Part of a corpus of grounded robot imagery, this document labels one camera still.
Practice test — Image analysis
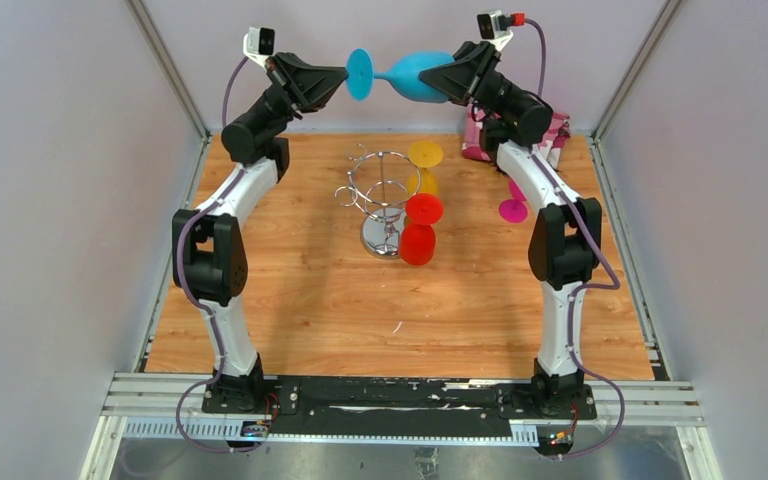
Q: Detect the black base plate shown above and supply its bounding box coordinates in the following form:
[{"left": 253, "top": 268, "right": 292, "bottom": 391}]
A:
[{"left": 201, "top": 375, "right": 597, "bottom": 438}]

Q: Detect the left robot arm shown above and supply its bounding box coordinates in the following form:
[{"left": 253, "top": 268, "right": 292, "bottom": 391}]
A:
[{"left": 172, "top": 52, "right": 349, "bottom": 414}]

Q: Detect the blue wine glass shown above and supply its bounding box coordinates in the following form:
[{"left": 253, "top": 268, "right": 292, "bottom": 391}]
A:
[{"left": 346, "top": 48, "right": 454, "bottom": 103}]

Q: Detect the pink camouflage cloth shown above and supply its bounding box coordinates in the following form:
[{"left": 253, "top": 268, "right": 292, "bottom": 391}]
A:
[{"left": 461, "top": 105, "right": 571, "bottom": 170}]

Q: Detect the aluminium frame rail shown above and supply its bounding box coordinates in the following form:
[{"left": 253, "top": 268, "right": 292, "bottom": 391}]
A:
[{"left": 81, "top": 373, "right": 722, "bottom": 479}]

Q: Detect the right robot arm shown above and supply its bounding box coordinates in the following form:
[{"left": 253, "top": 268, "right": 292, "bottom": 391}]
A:
[{"left": 418, "top": 41, "right": 602, "bottom": 418}]

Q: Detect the pink wine glass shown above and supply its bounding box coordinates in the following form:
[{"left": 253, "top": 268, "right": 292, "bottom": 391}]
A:
[{"left": 498, "top": 178, "right": 528, "bottom": 224}]

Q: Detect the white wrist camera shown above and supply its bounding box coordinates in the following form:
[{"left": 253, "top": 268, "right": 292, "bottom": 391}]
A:
[
  {"left": 476, "top": 10, "right": 527, "bottom": 52},
  {"left": 243, "top": 27, "right": 276, "bottom": 70}
]

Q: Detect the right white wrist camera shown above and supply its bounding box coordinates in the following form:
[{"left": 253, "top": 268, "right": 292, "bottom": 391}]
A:
[{"left": 476, "top": 10, "right": 527, "bottom": 52}]

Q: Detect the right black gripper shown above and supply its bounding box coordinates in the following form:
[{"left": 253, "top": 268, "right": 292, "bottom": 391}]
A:
[{"left": 412, "top": 42, "right": 525, "bottom": 117}]

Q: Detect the yellow wine glass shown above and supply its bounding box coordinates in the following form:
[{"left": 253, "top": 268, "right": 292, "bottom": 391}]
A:
[{"left": 406, "top": 140, "right": 444, "bottom": 196}]

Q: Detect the chrome wine glass rack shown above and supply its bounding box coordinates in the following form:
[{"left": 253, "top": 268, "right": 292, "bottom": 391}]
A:
[{"left": 334, "top": 142, "right": 419, "bottom": 260}]

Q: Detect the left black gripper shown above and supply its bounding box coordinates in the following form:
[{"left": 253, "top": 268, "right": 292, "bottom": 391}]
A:
[{"left": 248, "top": 55, "right": 348, "bottom": 137}]

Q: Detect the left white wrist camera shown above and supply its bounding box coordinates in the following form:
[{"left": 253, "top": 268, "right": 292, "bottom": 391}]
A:
[{"left": 243, "top": 27, "right": 276, "bottom": 70}]

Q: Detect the red wine glass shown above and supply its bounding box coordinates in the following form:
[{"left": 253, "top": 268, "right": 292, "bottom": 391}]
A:
[{"left": 399, "top": 193, "right": 444, "bottom": 266}]

